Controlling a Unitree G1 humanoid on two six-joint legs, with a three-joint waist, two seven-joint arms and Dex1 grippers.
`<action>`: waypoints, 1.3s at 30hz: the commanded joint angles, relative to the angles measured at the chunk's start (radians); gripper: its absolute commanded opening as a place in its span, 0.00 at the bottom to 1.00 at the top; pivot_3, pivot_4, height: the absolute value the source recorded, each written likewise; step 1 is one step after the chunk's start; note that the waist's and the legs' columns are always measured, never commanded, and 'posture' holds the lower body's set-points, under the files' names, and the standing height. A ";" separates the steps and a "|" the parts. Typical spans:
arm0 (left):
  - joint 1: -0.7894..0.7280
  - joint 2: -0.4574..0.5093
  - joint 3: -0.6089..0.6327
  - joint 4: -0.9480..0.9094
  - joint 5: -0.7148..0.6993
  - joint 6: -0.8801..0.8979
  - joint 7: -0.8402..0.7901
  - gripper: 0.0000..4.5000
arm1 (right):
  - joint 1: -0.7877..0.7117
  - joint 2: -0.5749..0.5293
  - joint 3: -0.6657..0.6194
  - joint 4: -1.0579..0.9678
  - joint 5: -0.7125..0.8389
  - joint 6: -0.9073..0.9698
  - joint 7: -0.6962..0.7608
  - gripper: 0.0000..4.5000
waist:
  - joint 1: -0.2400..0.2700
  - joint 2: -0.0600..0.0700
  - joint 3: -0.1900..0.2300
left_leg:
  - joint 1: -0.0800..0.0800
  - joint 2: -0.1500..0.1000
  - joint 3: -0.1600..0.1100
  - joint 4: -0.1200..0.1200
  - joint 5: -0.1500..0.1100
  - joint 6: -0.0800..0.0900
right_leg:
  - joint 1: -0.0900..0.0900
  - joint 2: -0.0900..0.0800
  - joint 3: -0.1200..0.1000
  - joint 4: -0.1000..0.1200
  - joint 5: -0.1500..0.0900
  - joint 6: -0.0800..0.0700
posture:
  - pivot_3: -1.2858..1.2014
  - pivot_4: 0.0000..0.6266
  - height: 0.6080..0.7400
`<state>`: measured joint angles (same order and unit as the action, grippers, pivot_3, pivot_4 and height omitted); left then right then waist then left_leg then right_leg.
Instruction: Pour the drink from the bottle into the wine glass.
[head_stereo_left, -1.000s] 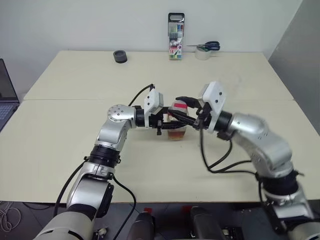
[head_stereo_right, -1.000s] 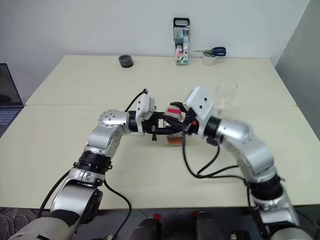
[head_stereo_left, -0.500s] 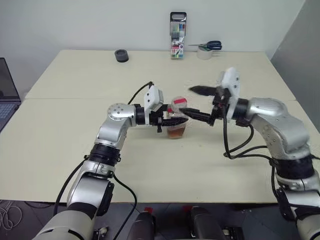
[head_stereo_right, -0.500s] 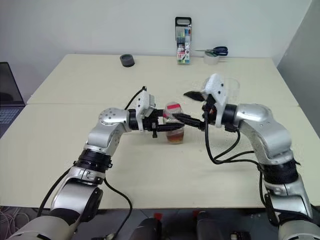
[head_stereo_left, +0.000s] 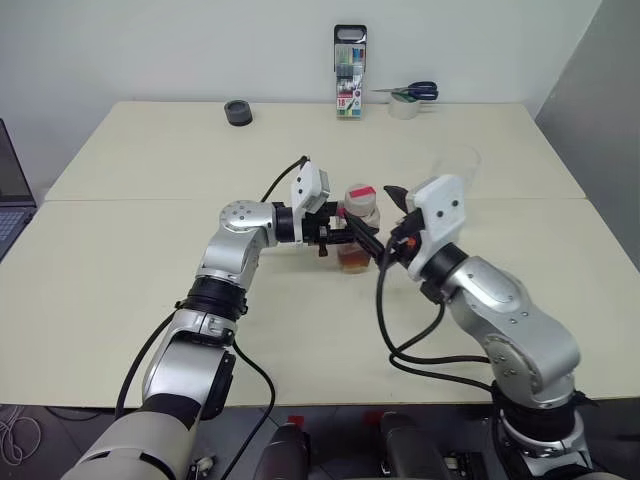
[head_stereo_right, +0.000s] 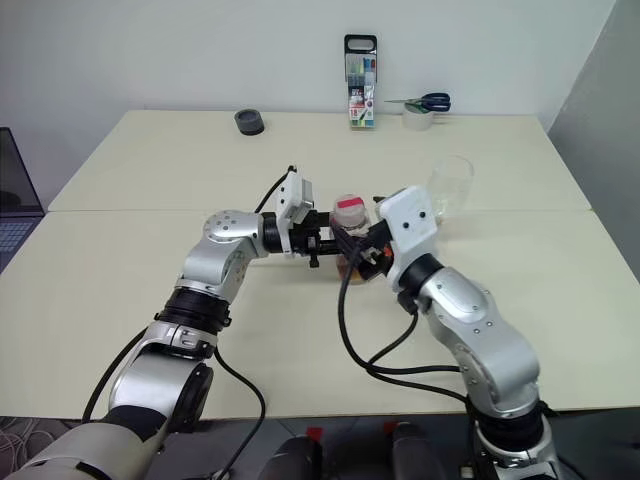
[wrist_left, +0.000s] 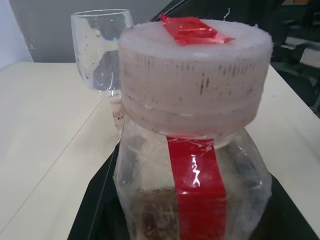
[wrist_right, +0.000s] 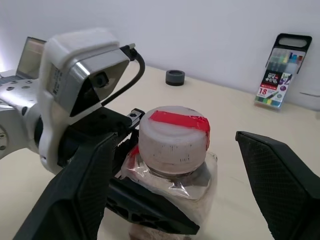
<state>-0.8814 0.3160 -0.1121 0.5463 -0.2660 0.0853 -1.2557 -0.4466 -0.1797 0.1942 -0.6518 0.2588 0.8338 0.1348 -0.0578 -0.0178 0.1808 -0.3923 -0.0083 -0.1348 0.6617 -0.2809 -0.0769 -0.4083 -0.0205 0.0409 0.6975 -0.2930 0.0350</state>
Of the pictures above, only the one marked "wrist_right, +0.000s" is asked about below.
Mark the white bottle cap red tape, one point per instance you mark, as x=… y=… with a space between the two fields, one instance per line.
x=175 y=140

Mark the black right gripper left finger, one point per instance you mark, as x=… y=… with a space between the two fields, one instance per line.
x=75 y=200

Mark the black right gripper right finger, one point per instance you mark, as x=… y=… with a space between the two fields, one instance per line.
x=287 y=195

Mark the grey laptop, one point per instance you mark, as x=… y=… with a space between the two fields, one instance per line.
x=30 y=57

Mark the marker pen set box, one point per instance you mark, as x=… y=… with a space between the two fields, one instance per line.
x=272 y=85

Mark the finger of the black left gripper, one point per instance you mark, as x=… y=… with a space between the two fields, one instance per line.
x=150 y=212

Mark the dark grey tape roll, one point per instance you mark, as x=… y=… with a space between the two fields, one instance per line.
x=175 y=78

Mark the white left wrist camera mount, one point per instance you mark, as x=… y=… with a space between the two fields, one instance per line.
x=75 y=42

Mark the clear plastic drink bottle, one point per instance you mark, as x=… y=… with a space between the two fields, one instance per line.
x=190 y=190

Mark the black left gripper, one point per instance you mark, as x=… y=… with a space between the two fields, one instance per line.
x=100 y=120

